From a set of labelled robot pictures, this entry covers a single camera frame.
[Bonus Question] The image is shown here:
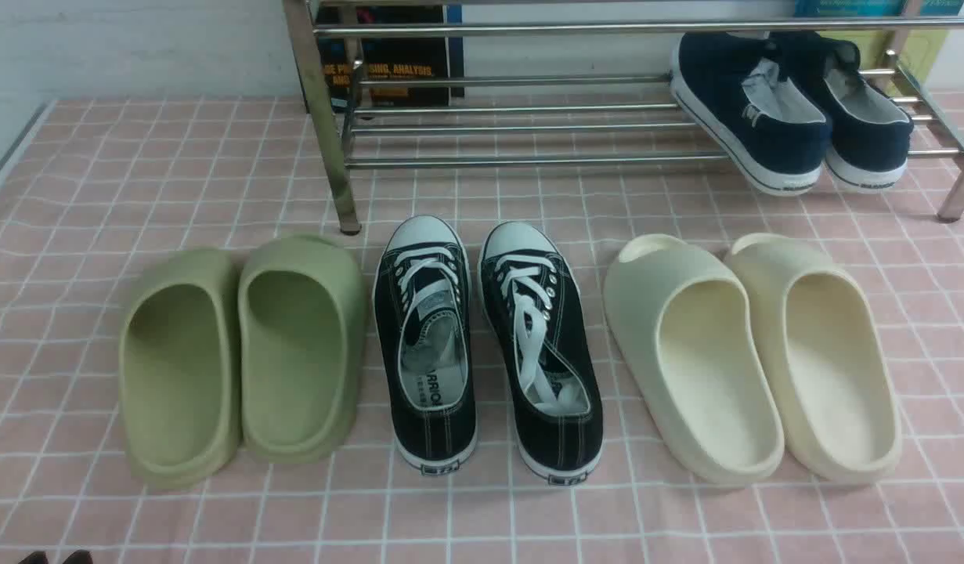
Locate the black canvas sneaker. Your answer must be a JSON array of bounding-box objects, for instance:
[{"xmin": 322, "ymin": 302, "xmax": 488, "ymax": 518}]
[
  {"xmin": 372, "ymin": 215, "xmax": 478, "ymax": 477},
  {"xmin": 477, "ymin": 222, "xmax": 604, "ymax": 486}
]

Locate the steel shoe rack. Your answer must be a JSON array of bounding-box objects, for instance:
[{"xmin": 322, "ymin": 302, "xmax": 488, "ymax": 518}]
[{"xmin": 283, "ymin": 1, "xmax": 964, "ymax": 235}]

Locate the dark book behind rack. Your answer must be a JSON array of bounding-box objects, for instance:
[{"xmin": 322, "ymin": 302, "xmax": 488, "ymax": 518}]
[{"xmin": 318, "ymin": 5, "xmax": 466, "ymax": 114}]

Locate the yellow-green box behind rack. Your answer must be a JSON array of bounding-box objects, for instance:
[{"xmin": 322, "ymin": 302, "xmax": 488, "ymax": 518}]
[{"xmin": 794, "ymin": 1, "xmax": 962, "ymax": 82}]

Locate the right green slipper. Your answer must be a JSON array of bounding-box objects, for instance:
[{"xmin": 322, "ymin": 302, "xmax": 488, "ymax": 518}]
[{"xmin": 237, "ymin": 234, "xmax": 370, "ymax": 464}]

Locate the green slipper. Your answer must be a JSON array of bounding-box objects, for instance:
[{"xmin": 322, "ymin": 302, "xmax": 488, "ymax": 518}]
[
  {"xmin": 237, "ymin": 234, "xmax": 370, "ymax": 464},
  {"xmin": 117, "ymin": 248, "xmax": 242, "ymax": 490}
]

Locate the left cream slipper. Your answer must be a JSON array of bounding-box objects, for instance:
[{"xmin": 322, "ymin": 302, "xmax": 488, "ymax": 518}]
[{"xmin": 603, "ymin": 234, "xmax": 785, "ymax": 486}]

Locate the cream slipper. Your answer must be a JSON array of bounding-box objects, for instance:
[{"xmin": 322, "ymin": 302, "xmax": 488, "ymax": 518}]
[
  {"xmin": 603, "ymin": 234, "xmax": 785, "ymax": 486},
  {"xmin": 723, "ymin": 233, "xmax": 903, "ymax": 484}
]

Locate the left green slipper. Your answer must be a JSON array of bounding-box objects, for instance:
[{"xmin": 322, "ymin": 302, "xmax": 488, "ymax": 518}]
[{"xmin": 117, "ymin": 248, "xmax": 242, "ymax": 490}]

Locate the left navy sneaker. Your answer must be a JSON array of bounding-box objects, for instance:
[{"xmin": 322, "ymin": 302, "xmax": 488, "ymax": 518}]
[{"xmin": 669, "ymin": 32, "xmax": 830, "ymax": 196}]

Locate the navy sneaker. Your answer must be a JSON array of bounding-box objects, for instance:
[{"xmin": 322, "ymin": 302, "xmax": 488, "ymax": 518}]
[
  {"xmin": 769, "ymin": 30, "xmax": 914, "ymax": 193},
  {"xmin": 669, "ymin": 32, "xmax": 830, "ymax": 196}
]

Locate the right cream slipper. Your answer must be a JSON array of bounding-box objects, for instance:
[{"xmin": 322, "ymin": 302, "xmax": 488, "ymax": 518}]
[{"xmin": 723, "ymin": 233, "xmax": 903, "ymax": 484}]

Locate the pink checkered tablecloth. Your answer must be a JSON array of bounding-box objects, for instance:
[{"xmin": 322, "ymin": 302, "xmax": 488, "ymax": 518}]
[{"xmin": 0, "ymin": 99, "xmax": 964, "ymax": 563}]

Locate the right navy sneaker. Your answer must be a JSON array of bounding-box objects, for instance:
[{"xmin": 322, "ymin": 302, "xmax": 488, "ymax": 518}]
[{"xmin": 769, "ymin": 30, "xmax": 914, "ymax": 193}]

